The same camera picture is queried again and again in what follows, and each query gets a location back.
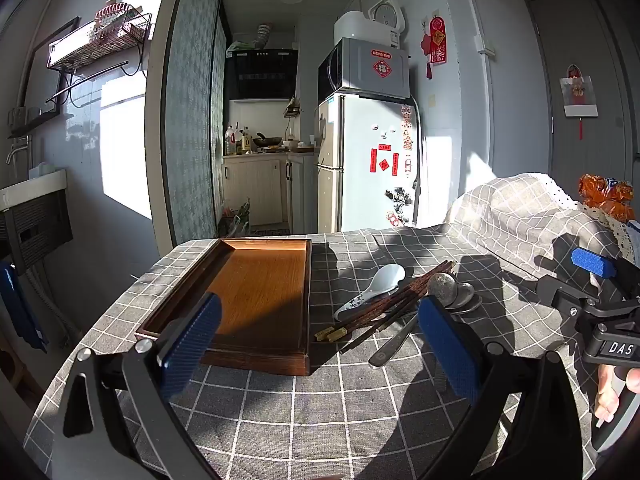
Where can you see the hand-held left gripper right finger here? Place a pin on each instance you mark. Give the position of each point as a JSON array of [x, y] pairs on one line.
[[447, 350]]

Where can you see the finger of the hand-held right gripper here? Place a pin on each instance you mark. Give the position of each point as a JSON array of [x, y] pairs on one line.
[[560, 292], [592, 262]]

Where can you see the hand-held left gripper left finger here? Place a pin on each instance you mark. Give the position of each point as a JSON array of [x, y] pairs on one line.
[[192, 345]]

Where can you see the metal spoon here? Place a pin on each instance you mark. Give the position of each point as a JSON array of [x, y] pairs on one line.
[[442, 290], [395, 345]]

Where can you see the dark wooden chopstick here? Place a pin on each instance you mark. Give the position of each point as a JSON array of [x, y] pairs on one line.
[[395, 310], [400, 292], [407, 294]]

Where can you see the brown wooden tray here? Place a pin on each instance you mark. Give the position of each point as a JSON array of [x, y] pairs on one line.
[[260, 300]]

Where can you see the white ceramic spoon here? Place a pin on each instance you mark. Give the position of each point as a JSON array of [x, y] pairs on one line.
[[385, 280]]

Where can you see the person's right hand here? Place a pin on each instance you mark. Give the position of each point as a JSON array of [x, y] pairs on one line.
[[607, 395]]

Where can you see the white lace cloth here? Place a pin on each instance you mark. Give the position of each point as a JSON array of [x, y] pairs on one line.
[[620, 232]]

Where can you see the orange snack bag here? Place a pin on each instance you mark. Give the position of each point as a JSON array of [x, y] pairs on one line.
[[605, 195]]

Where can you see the grey door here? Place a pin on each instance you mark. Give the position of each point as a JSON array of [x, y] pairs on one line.
[[575, 160]]

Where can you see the plastic bags with vegetables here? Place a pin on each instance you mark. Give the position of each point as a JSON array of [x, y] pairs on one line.
[[237, 220]]

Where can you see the grey checked tablecloth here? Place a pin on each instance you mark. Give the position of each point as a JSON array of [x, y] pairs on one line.
[[320, 410]]

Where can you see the cream kitchen cabinet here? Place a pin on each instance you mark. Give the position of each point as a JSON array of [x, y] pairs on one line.
[[255, 185]]

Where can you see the blue cloth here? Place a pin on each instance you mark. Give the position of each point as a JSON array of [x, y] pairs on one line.
[[20, 310]]

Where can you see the white refrigerator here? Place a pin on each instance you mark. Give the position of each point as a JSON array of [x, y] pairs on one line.
[[360, 170]]

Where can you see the large oil bottle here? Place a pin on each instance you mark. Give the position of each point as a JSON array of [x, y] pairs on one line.
[[230, 141]]

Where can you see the small sauce bottle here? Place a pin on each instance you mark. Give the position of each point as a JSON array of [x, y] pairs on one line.
[[246, 142]]

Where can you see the patterned sliding door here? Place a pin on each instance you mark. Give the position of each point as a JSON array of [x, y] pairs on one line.
[[192, 135]]

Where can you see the black wok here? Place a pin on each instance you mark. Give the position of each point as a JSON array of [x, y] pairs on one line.
[[267, 140]]

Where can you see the white sink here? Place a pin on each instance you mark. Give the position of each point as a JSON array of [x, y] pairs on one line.
[[35, 185]]

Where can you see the metal faucet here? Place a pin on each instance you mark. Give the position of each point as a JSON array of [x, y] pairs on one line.
[[17, 150]]

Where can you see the red hanging ornament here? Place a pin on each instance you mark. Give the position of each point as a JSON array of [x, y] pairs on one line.
[[437, 40]]

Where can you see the black range hood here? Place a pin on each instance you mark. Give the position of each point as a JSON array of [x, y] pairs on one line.
[[260, 75]]

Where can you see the black towel bar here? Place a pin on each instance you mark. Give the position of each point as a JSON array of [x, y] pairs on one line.
[[85, 81]]

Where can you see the silver microwave oven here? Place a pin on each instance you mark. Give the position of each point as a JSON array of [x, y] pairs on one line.
[[370, 67]]

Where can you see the stack of bowls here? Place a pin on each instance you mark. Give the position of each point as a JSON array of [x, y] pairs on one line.
[[265, 35]]

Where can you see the white countertop appliance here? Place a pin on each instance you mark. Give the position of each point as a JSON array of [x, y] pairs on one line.
[[360, 27]]

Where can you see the small black wall shelf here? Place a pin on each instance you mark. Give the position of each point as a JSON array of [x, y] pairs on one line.
[[37, 121]]

